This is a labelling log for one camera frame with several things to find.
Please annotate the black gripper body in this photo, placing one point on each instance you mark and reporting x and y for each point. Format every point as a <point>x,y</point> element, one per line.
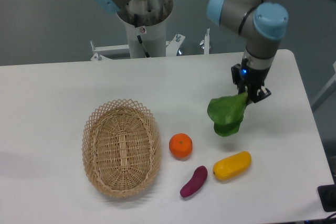
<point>254,71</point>

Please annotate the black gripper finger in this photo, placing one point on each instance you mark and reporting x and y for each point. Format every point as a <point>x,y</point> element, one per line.
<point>257,94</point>
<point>237,78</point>

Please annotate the green leafy vegetable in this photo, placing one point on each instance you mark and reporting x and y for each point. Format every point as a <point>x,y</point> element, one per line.
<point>227,113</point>

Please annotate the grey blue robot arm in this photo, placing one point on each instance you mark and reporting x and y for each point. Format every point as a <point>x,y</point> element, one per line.
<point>261,23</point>

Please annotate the yellow mango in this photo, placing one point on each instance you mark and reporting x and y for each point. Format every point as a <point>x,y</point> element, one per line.
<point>232,166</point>

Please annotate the orange tangerine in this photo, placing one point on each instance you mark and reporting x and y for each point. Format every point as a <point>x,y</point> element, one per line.
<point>181,145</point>

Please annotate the purple sweet potato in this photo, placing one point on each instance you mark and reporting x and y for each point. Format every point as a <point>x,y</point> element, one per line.
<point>195,183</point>

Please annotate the black box at table edge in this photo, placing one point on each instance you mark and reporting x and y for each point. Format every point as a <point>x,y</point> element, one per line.
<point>327,197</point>

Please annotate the woven wicker basket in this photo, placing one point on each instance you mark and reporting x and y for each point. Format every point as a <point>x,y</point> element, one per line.
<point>121,148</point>

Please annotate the white metal base frame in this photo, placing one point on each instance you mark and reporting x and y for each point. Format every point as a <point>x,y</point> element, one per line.
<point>172,48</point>

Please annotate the white frame at right edge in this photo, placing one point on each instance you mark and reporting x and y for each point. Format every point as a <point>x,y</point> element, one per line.
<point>324,93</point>

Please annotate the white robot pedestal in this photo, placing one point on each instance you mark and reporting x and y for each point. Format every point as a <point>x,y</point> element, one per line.
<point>145,20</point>

